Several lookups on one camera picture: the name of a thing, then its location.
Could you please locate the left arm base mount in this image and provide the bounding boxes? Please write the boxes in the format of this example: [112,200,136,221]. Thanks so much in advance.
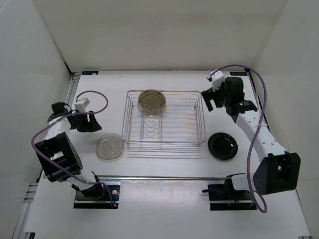
[73,181,121,210]

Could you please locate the black round plate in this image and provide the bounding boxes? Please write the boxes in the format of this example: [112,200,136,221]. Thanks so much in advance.
[208,132,238,161]

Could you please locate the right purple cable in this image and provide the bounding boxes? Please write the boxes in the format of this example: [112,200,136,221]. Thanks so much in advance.
[210,64,269,214]

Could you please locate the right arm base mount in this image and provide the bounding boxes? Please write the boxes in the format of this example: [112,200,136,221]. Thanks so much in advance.
[202,184,257,211]

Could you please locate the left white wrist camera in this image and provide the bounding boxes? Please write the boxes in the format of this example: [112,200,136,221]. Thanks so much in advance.
[74,98,90,113]

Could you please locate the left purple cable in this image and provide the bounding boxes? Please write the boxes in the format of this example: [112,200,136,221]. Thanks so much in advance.
[30,91,118,209]

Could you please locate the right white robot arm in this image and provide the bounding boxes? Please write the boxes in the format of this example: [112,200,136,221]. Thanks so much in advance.
[201,71,301,199]

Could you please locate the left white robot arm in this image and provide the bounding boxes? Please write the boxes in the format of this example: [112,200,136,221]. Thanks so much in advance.
[35,102,106,200]

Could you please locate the clear plate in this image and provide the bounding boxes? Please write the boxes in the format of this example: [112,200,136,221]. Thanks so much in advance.
[138,97,166,118]
[95,133,124,160]

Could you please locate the beige round plate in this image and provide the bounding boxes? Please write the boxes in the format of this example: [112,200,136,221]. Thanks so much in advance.
[138,89,166,110]

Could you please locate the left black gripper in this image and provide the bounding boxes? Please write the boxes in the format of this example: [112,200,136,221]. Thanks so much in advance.
[70,111,102,132]

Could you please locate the chrome wire dish rack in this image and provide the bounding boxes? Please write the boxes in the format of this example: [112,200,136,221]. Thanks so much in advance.
[122,90,206,146]

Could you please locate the metal rail bar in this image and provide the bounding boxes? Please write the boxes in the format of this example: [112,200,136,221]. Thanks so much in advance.
[98,175,225,181]

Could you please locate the purple cable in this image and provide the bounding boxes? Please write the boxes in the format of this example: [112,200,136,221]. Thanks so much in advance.
[210,64,269,214]
[30,91,118,209]

